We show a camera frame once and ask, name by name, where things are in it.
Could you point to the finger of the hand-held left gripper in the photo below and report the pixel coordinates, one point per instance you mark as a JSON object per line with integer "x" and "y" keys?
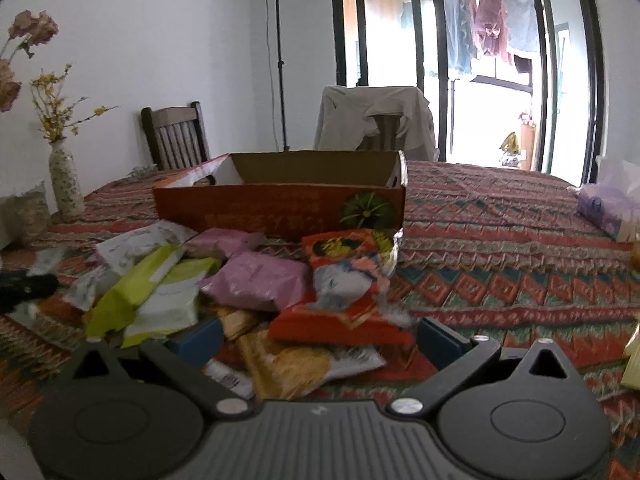
{"x": 25, "y": 287}

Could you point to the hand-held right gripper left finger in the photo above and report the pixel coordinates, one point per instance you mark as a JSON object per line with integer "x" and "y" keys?
{"x": 200, "y": 342}

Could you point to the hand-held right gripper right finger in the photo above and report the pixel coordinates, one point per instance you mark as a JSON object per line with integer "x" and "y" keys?
{"x": 435, "y": 345}

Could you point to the small white snack packet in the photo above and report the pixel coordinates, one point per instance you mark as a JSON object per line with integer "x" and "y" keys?
{"x": 45, "y": 260}

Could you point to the small beige snack packet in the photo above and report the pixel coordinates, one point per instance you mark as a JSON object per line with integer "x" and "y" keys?
{"x": 235, "y": 320}

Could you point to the white barcode snack packet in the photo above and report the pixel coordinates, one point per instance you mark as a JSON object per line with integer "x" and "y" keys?
{"x": 225, "y": 380}

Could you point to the green white snack bar packet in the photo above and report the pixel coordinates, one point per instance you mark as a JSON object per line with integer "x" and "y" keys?
{"x": 125, "y": 295}
{"x": 165, "y": 310}

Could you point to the silver white snack packet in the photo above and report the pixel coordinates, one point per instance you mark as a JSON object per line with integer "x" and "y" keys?
{"x": 85, "y": 285}

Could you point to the large pink snack packet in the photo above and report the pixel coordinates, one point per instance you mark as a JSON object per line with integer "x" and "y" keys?
{"x": 255, "y": 280}

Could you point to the yellow beige snack packet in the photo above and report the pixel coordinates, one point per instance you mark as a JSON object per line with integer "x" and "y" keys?
{"x": 285, "y": 370}

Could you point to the small pink snack packet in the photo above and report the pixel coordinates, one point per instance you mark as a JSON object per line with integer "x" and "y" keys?
{"x": 220, "y": 242}

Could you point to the red snack packet gold line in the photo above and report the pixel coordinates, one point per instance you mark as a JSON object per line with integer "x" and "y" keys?
{"x": 325, "y": 327}

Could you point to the orange snack packet picture print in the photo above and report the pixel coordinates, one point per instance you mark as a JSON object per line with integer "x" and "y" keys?
{"x": 350, "y": 255}

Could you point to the orange cardboard box pumpkin print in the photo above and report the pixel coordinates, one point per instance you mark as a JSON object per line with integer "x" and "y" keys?
{"x": 250, "y": 210}

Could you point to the glass jar with grains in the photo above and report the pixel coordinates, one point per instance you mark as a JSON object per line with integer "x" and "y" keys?
{"x": 27, "y": 215}

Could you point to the white floral vase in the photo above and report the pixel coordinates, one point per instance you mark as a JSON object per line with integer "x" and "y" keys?
{"x": 65, "y": 185}

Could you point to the yellow flower branches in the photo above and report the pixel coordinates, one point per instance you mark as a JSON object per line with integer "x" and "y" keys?
{"x": 55, "y": 127}

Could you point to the small pale table decoration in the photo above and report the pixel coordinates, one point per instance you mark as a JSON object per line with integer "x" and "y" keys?
{"x": 142, "y": 170}

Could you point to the pale yellow paper packet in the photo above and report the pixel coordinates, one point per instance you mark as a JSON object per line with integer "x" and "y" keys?
{"x": 632, "y": 365}

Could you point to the yellow balcony object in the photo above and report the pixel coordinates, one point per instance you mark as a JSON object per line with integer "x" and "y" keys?
{"x": 510, "y": 142}

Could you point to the purple tissue pack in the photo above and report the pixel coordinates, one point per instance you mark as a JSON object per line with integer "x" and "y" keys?
{"x": 600, "y": 205}

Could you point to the wooden chair under cloth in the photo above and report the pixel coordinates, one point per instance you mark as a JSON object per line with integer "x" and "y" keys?
{"x": 387, "y": 132}

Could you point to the orange balcony cylinder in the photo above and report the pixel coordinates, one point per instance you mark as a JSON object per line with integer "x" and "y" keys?
{"x": 526, "y": 145}

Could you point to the dark wooden slatted chair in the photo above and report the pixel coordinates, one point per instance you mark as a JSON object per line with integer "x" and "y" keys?
{"x": 175, "y": 117}

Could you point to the beige cloth over chair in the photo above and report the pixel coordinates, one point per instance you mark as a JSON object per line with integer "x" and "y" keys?
{"x": 345, "y": 120}

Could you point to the pink artificial flowers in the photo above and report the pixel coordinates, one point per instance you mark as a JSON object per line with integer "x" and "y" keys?
{"x": 35, "y": 27}

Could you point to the black hanging cloth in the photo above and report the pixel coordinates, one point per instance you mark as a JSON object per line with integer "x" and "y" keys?
{"x": 522, "y": 65}

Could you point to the blue hanging garment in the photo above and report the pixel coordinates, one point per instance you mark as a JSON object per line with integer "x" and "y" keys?
{"x": 457, "y": 25}

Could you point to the grey blue hanging shirt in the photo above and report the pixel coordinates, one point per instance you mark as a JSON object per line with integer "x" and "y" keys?
{"x": 522, "y": 22}

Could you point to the maroon hanging shirt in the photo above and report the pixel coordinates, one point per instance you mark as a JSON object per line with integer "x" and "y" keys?
{"x": 490, "y": 15}

